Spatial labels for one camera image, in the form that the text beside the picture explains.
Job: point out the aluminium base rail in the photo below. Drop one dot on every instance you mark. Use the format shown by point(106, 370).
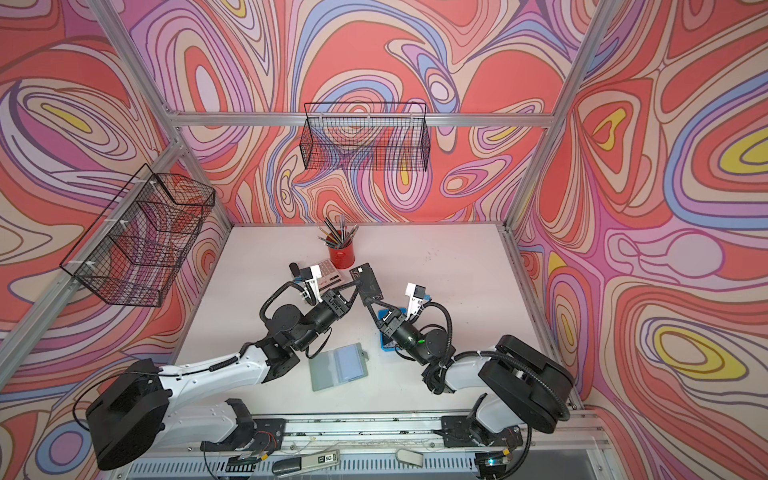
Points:
point(428, 431)

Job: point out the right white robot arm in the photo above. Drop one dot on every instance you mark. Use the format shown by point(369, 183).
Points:
point(523, 387)

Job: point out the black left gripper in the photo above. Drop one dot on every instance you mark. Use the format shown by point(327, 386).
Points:
point(331, 298)

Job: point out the pens and pencils bunch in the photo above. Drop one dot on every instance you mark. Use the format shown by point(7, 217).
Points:
point(338, 236)

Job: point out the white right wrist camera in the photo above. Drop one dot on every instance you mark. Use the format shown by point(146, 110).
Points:
point(417, 297)

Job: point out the red metal pen cup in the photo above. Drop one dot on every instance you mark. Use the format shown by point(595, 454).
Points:
point(342, 256)

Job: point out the black wire basket wall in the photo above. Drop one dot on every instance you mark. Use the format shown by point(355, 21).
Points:
point(131, 254)
point(368, 136)

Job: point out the small grey oval object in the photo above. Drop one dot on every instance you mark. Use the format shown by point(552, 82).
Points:
point(410, 457)

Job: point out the black VIP credit card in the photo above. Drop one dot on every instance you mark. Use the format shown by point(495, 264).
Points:
point(366, 283)

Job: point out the green card holder wallet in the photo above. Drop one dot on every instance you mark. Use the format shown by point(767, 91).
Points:
point(339, 366)

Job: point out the black wire basket left wall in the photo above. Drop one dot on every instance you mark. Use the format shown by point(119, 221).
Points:
point(131, 254)

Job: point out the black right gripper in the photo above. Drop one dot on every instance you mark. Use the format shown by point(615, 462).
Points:
point(393, 318)

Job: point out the grey remote device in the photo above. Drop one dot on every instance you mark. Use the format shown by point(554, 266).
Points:
point(298, 465)

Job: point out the black wire basket back wall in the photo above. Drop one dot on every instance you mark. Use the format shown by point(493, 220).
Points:
point(368, 136)

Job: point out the pink calculator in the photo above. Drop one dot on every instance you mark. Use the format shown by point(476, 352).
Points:
point(329, 275)

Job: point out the blue plastic card tray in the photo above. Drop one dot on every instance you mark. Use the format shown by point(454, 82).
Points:
point(384, 339)

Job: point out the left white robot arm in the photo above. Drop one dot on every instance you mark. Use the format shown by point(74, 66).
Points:
point(150, 406)

